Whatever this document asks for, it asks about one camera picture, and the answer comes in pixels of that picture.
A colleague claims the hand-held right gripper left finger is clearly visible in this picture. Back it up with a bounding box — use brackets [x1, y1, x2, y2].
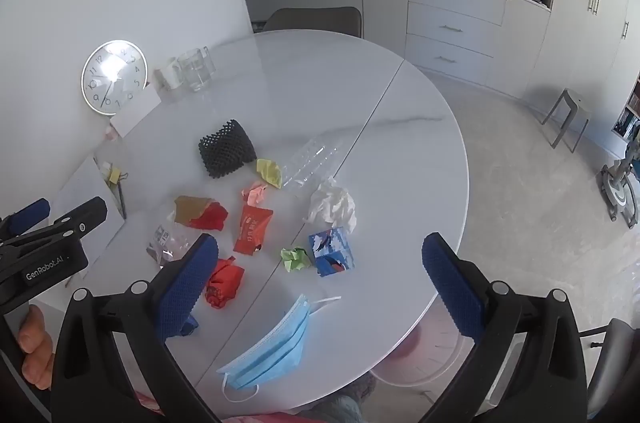
[50, 233, 221, 423]

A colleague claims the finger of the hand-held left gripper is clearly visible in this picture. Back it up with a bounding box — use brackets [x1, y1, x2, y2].
[0, 196, 109, 255]
[0, 198, 52, 238]

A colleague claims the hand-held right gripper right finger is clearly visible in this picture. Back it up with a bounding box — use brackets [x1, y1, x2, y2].
[419, 232, 588, 423]

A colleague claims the white slotted waste bin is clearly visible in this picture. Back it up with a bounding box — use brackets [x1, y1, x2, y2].
[375, 303, 482, 388]

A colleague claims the blue face mask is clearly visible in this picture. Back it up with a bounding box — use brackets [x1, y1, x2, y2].
[216, 294, 342, 403]

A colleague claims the person's left hand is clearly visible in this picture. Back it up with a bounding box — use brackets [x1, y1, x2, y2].
[17, 304, 54, 390]

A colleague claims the white paper sheet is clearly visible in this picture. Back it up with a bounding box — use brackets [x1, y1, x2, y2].
[47, 155, 127, 281]

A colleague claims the red crumpled paper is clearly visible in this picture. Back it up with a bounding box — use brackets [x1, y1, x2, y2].
[205, 255, 246, 310]

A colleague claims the clear plastic wrapper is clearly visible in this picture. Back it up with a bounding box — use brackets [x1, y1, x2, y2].
[146, 225, 194, 267]

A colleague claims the brown and red wrapper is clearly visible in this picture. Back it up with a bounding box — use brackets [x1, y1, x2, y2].
[172, 195, 229, 232]

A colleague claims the red snack wrapper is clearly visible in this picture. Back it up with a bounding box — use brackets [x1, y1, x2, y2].
[233, 203, 275, 256]

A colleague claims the white card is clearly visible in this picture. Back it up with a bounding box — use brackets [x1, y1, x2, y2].
[110, 84, 162, 138]

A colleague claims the green crumpled paper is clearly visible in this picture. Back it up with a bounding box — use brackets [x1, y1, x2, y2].
[280, 246, 309, 274]

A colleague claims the pink crumpled paper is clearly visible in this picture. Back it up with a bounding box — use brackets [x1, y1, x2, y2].
[241, 181, 269, 206]

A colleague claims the blue printed carton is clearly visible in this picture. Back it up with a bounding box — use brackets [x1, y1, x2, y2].
[307, 227, 357, 278]

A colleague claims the white crumpled tissue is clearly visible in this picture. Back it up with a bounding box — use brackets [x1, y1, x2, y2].
[302, 190, 359, 234]

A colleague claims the yellow crumpled paper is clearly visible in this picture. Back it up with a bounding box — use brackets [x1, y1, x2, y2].
[256, 158, 284, 189]

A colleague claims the black foam mesh sleeve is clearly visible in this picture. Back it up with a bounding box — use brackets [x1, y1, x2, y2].
[198, 119, 257, 180]

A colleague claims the white ceramic mug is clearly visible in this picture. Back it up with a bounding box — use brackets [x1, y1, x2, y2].
[155, 57, 186, 92]

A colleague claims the person's quilted trouser leg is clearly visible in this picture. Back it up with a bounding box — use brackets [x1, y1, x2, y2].
[300, 373, 379, 423]

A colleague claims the clear plastic tray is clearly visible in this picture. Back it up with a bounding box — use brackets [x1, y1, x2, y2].
[280, 135, 347, 196]

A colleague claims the clear glass mug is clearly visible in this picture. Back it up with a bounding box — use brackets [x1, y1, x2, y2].
[177, 47, 217, 93]

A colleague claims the grey exercise machine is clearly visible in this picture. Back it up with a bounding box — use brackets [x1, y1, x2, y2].
[600, 138, 640, 230]

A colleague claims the grey stool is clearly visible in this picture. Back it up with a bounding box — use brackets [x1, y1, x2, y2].
[542, 88, 592, 152]

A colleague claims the bookshelf with books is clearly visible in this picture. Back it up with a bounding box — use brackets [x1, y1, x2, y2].
[612, 75, 640, 140]

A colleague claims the white tall cupboard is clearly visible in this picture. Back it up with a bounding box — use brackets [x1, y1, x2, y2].
[520, 0, 640, 141]

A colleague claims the grey dining chair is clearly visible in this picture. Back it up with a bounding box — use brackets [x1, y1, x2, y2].
[262, 7, 362, 39]

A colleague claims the round white wall clock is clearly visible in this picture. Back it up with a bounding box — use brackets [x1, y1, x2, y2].
[81, 40, 150, 116]

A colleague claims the black frame chair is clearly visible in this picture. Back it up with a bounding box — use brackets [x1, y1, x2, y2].
[575, 318, 640, 423]

